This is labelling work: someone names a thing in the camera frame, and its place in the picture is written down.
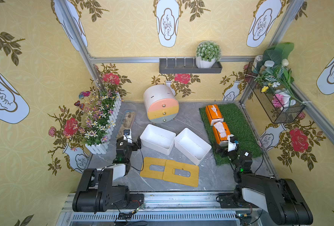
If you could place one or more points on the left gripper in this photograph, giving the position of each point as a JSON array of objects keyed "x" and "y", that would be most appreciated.
[{"x": 121, "y": 144}]

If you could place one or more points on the round pastel drawer cabinet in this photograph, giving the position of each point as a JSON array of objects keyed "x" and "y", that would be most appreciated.
[{"x": 160, "y": 103}]

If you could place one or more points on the white fence flower planter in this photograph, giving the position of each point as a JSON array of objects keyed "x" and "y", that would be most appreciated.
[{"x": 100, "y": 110}]

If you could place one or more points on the wooden tray with stones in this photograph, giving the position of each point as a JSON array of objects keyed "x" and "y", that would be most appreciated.
[{"x": 127, "y": 122}]

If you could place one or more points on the grey wall shelf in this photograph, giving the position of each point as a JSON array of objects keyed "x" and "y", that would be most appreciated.
[{"x": 185, "y": 65}]

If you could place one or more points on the potted green succulent plant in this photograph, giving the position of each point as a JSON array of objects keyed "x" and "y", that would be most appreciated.
[{"x": 207, "y": 53}]

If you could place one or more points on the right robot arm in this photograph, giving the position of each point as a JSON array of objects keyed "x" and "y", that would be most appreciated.
[{"x": 280, "y": 198}]

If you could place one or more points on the artificial flower bouquet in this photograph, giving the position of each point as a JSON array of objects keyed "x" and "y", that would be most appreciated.
[{"x": 274, "y": 70}]

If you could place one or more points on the green artificial grass mat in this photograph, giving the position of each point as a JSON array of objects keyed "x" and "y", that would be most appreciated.
[{"x": 238, "y": 125}]

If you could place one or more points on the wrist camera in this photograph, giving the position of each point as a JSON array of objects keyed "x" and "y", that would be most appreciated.
[
  {"x": 127, "y": 135},
  {"x": 232, "y": 143}
]

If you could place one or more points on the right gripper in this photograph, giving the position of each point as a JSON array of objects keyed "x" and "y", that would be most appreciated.
[{"x": 222, "y": 147}]

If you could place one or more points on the white plastic box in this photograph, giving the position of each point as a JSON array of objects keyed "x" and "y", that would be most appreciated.
[
  {"x": 192, "y": 146},
  {"x": 158, "y": 139}
]

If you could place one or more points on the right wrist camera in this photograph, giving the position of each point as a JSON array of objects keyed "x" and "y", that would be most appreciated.
[{"x": 232, "y": 143}]

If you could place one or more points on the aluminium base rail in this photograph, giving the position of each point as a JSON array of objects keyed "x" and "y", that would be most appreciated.
[{"x": 145, "y": 208}]

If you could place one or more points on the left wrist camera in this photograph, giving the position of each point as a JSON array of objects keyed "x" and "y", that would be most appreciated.
[{"x": 127, "y": 135}]

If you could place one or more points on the wooden slotted lid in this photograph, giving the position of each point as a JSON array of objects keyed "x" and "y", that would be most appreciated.
[
  {"x": 153, "y": 168},
  {"x": 181, "y": 173}
]

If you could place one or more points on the black wire wall basket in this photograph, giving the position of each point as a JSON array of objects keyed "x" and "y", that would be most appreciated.
[{"x": 276, "y": 102}]

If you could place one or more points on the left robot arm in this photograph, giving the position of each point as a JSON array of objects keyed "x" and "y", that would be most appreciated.
[{"x": 96, "y": 192}]

